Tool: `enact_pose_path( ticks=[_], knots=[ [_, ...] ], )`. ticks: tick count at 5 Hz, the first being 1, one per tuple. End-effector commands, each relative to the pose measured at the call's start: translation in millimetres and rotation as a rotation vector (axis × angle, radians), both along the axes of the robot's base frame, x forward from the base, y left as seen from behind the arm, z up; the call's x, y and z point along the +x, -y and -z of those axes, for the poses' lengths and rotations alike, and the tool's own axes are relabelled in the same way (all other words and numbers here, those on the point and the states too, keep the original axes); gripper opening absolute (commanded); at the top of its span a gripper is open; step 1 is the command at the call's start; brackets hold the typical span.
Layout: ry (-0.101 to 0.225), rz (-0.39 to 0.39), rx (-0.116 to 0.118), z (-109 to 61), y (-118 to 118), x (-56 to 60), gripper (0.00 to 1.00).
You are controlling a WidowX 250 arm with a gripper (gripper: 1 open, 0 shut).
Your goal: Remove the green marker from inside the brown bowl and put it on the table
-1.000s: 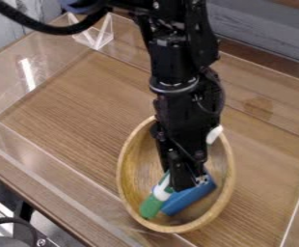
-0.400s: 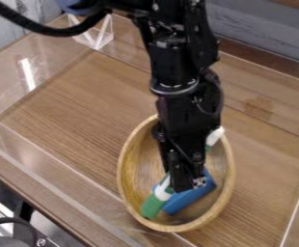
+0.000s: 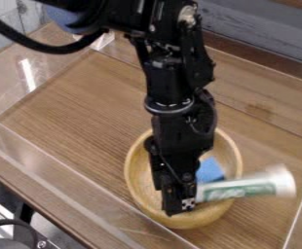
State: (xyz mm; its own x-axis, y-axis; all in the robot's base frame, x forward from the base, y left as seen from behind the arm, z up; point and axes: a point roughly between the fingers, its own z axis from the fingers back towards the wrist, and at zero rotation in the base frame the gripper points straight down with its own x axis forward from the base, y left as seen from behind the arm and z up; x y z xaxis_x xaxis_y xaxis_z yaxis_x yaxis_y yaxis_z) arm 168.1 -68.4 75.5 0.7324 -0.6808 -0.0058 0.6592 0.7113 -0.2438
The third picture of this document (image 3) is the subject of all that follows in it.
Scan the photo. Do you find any blue rectangular block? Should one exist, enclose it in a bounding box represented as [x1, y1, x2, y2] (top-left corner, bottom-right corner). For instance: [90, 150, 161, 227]
[196, 157, 225, 184]

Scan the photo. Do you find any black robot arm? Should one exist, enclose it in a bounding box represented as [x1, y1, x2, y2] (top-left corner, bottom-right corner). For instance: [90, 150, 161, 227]
[0, 0, 217, 216]

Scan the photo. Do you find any black cable lower left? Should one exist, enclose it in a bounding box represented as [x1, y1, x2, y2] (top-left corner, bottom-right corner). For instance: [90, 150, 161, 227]
[0, 219, 40, 249]

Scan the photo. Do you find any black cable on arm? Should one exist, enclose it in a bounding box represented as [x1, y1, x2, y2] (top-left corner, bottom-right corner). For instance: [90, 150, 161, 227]
[187, 89, 219, 137]

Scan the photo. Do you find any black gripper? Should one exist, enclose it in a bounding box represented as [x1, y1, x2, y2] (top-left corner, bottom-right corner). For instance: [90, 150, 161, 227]
[141, 105, 219, 218]

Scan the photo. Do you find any clear acrylic tray wall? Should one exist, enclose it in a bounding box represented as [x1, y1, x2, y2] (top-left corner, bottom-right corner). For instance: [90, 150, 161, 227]
[0, 110, 197, 249]

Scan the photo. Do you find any green white marker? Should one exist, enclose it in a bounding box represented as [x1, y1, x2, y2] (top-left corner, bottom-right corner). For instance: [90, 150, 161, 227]
[195, 164, 296, 203]

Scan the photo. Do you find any clear acrylic corner bracket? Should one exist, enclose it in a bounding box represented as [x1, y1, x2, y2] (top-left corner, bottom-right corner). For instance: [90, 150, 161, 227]
[86, 30, 116, 51]

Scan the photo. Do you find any brown wooden bowl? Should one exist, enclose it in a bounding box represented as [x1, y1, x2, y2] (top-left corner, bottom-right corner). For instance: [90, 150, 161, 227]
[124, 128, 243, 230]

